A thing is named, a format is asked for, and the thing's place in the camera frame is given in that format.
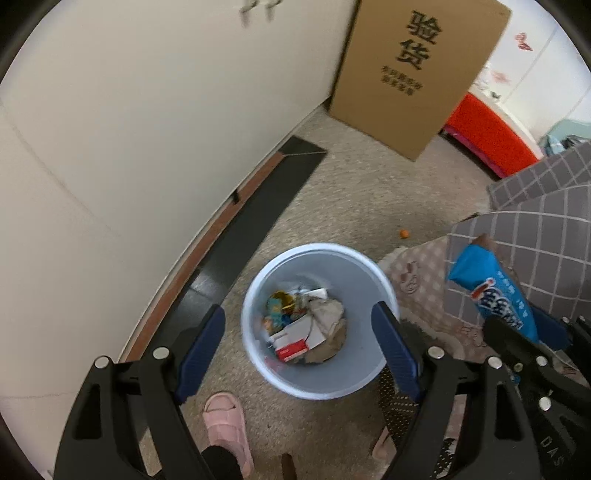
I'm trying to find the blue snack wrapper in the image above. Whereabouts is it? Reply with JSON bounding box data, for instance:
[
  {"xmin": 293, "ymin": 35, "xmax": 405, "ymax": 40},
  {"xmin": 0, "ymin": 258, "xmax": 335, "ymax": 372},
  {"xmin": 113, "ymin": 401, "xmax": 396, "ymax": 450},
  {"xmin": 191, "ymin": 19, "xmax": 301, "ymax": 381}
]
[{"xmin": 449, "ymin": 234, "xmax": 539, "ymax": 343}]

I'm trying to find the light blue trash bin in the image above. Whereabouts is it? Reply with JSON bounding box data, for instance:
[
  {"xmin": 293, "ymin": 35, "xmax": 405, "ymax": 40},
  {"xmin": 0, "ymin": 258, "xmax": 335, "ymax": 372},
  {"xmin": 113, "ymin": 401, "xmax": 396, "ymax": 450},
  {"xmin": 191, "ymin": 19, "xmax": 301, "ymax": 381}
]
[{"xmin": 242, "ymin": 243, "xmax": 399, "ymax": 400}]

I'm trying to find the trash pile in bin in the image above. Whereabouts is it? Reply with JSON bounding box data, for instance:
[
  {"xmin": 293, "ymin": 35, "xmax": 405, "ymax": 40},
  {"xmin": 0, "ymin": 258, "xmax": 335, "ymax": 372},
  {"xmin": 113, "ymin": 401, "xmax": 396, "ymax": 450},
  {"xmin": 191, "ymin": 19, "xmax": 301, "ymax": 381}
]
[{"xmin": 262, "ymin": 288, "xmax": 348, "ymax": 364}]

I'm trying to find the pink frilled bed skirt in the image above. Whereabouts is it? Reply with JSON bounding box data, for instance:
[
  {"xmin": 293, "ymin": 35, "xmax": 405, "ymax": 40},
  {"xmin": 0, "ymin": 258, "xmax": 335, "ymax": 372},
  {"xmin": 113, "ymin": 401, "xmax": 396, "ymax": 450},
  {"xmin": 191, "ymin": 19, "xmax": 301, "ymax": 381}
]
[{"xmin": 379, "ymin": 236, "xmax": 493, "ymax": 363}]

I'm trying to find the grey checked bed sheet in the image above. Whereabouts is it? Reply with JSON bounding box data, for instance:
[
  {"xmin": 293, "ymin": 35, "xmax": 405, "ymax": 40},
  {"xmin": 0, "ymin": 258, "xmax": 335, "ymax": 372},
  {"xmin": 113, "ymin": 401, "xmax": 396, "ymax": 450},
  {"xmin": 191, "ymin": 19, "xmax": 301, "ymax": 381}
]
[{"xmin": 446, "ymin": 141, "xmax": 590, "ymax": 319}]

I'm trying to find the pink slipper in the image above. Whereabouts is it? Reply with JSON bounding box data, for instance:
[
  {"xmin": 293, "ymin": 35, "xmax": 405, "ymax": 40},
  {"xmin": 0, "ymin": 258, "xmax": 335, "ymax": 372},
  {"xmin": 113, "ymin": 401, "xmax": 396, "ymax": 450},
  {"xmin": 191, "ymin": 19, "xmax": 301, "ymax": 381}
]
[{"xmin": 201, "ymin": 392, "xmax": 254, "ymax": 479}]

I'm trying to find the black floor board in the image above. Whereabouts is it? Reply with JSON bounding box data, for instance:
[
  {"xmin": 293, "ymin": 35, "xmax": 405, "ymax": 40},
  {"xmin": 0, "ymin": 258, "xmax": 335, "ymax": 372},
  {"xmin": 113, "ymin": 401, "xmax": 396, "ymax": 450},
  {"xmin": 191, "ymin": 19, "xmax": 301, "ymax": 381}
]
[{"xmin": 149, "ymin": 136, "xmax": 328, "ymax": 347}]

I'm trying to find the red storage bench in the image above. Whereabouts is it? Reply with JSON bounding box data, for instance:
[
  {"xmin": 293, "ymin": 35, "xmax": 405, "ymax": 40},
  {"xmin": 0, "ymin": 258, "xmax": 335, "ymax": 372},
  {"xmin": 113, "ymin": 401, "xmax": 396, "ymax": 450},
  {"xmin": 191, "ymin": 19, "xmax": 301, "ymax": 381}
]
[{"xmin": 443, "ymin": 93, "xmax": 538, "ymax": 178}]

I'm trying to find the tall brown cardboard box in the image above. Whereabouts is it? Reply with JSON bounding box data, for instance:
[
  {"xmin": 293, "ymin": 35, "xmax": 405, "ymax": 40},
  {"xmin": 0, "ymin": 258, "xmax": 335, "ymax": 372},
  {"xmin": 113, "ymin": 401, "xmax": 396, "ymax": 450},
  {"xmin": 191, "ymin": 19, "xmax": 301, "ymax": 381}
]
[{"xmin": 329, "ymin": 0, "xmax": 511, "ymax": 161}]

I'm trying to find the white low cabinet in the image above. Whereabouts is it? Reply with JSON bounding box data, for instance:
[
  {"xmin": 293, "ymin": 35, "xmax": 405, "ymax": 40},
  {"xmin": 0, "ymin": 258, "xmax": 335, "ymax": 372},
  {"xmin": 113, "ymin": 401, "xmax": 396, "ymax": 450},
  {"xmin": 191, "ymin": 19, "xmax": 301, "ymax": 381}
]
[{"xmin": 1, "ymin": 1, "xmax": 353, "ymax": 398}]

